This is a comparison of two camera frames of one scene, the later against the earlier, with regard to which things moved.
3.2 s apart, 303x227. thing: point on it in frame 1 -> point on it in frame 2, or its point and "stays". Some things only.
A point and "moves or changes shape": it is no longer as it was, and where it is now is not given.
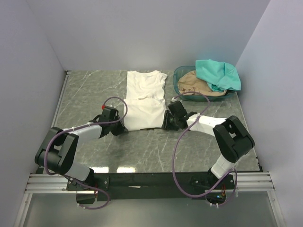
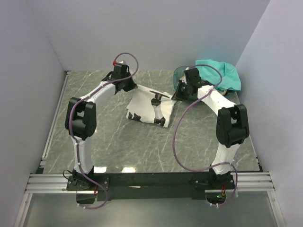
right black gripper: [166, 124] -> [178, 95]
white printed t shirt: [145, 96] moves or changes shape
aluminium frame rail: [251, 181] stays
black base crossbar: [164, 186] stays
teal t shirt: [221, 75] stays
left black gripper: [121, 129] -> [132, 86]
